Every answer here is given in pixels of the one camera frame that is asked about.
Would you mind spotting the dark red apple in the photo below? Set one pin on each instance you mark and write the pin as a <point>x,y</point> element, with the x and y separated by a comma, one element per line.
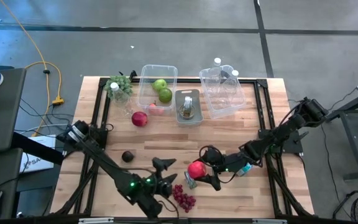
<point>140,119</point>

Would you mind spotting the black low desk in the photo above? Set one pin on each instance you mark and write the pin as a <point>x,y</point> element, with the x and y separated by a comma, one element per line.
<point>8,174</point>

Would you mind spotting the black metal table frame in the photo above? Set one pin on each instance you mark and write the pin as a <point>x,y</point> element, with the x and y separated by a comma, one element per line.
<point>98,93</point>

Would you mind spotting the dark green label can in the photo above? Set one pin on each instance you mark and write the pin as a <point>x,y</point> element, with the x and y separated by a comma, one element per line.
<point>191,184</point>

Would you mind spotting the green grape bunch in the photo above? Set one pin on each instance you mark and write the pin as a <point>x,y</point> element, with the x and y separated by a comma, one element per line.
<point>123,82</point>

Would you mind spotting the green apple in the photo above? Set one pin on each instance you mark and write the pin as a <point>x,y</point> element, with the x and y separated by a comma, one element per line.
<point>166,96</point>
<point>159,84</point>

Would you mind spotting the tangerine cluster with leaf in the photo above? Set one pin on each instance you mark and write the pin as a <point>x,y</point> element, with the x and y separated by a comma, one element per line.
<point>154,109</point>

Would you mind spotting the teal label can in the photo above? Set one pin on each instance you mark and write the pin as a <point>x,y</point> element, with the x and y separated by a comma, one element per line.
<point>245,170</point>

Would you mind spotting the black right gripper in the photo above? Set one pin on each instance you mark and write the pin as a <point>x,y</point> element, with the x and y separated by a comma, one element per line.
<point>216,161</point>

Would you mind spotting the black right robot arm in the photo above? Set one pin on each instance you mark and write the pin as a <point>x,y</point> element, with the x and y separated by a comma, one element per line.
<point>278,137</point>

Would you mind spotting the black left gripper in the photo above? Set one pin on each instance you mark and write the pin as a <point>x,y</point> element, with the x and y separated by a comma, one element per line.
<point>160,186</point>

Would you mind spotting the blue red tuna can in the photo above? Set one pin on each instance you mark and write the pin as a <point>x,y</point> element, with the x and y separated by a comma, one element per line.
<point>186,115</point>

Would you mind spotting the white cardboard box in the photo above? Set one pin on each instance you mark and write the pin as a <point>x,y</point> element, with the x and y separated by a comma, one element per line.
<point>36,161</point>

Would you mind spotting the dark brown round fruit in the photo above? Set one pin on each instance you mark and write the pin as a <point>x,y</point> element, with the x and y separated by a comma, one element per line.
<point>128,156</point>

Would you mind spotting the red grape bunch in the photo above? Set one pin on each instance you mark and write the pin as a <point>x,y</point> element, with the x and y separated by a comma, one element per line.
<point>183,200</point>

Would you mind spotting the small grey plastic bin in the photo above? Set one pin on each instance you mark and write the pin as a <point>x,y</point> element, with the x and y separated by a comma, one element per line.
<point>197,93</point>

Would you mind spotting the clear plastic bin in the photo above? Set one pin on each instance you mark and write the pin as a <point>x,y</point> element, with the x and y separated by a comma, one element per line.
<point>145,93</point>
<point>225,105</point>

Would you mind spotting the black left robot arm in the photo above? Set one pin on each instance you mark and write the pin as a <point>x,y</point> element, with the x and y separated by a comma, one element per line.
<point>104,161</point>

